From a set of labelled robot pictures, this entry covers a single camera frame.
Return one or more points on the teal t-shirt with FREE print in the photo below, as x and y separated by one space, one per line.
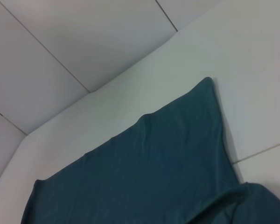
154 175

